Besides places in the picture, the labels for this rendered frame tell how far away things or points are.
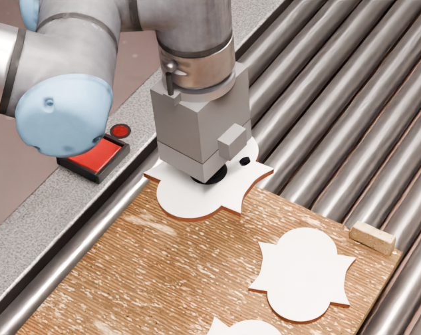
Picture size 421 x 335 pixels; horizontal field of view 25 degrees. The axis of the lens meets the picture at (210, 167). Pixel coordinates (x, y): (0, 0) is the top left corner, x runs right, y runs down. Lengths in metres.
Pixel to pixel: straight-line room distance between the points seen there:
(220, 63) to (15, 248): 0.49
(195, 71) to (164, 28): 0.05
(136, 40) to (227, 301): 1.90
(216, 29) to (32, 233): 0.52
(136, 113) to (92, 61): 0.65
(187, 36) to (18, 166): 1.81
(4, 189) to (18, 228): 1.30
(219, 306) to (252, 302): 0.04
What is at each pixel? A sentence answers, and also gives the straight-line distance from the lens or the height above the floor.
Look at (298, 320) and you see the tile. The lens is 1.19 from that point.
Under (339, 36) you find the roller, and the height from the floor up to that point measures 0.92.
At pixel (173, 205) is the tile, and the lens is 1.06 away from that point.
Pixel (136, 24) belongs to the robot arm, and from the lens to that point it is 0.91.
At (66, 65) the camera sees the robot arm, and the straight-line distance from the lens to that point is 0.81.
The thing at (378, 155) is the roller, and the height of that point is 0.91.
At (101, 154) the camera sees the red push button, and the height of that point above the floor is 0.93.
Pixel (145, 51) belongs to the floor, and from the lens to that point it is 2.99.
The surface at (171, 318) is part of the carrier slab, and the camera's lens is 1.20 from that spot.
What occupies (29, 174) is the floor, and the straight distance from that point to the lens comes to 2.66.
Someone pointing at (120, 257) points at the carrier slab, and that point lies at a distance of 1.26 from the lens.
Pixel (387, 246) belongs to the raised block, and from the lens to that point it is 1.26.
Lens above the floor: 1.93
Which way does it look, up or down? 47 degrees down
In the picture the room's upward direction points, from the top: straight up
